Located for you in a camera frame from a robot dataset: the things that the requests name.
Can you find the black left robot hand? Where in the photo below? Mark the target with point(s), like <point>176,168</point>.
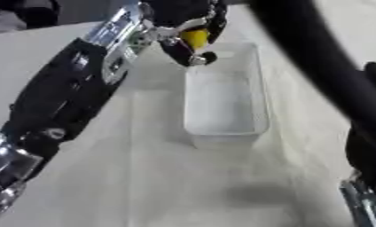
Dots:
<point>170,11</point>

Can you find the yellow toy block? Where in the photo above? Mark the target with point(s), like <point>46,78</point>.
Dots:
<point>196,37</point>

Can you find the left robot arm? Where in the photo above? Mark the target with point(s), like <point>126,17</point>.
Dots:
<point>67,97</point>

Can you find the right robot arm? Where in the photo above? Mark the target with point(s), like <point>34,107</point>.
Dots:
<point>320,59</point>

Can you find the white open box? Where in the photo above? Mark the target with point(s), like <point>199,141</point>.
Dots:
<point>224,103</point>

